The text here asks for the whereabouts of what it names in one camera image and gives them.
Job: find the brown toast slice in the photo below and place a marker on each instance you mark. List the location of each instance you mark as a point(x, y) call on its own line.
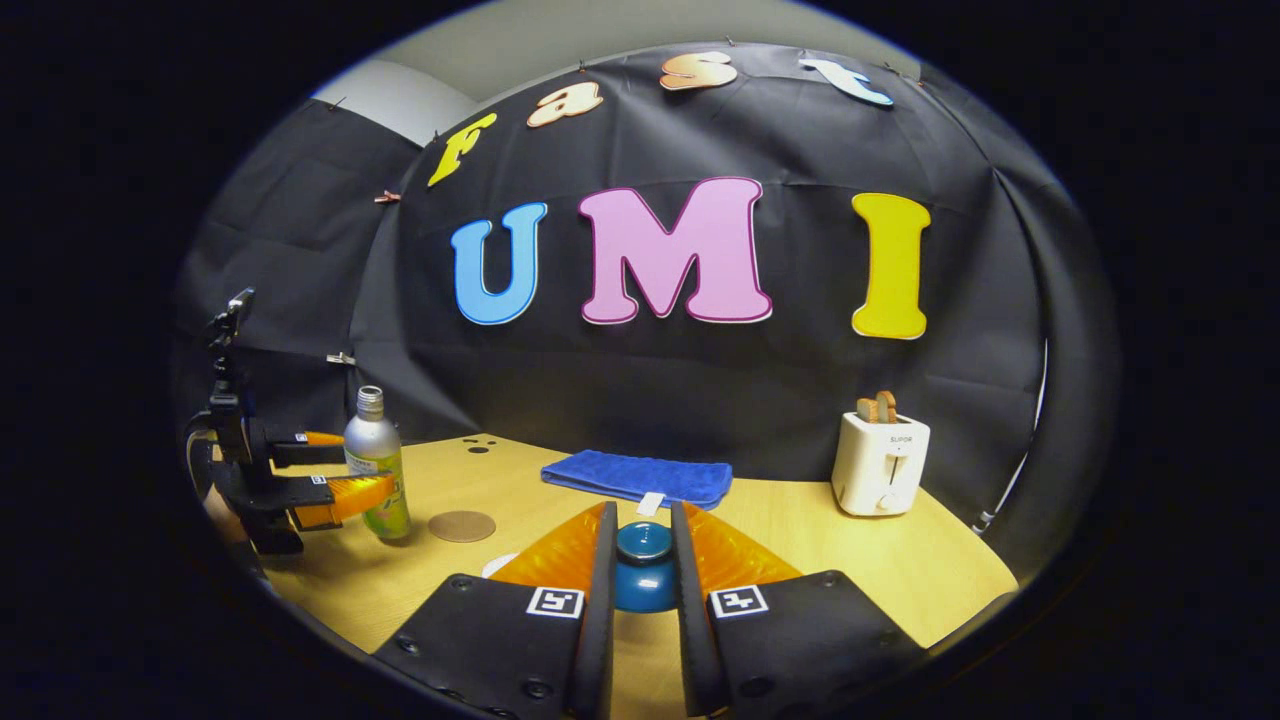
point(887, 405)
point(867, 410)

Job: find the teal teacup lid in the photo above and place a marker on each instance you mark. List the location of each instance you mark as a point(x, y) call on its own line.
point(645, 585)

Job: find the white teacup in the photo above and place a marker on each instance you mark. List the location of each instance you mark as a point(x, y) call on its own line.
point(500, 565)

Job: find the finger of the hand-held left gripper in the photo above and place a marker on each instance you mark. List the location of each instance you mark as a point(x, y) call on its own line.
point(350, 495)
point(310, 452)

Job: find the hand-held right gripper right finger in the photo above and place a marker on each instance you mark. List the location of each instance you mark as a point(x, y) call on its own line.
point(695, 640)

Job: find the white toaster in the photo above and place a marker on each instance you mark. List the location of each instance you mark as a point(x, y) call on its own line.
point(878, 470)

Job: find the silver green-label water bottle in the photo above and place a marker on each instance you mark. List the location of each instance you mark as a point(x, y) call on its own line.
point(372, 440)

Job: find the silver cloth clip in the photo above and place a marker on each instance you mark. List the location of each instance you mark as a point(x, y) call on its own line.
point(340, 358)

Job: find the round cork coaster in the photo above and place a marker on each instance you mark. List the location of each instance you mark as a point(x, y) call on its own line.
point(462, 527)

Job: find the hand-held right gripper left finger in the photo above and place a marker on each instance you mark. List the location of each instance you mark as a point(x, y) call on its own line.
point(600, 640)

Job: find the blue folded towel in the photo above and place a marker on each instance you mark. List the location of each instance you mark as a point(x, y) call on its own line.
point(640, 475)

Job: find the black backdrop cloth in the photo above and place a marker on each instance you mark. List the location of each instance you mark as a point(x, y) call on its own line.
point(700, 390)

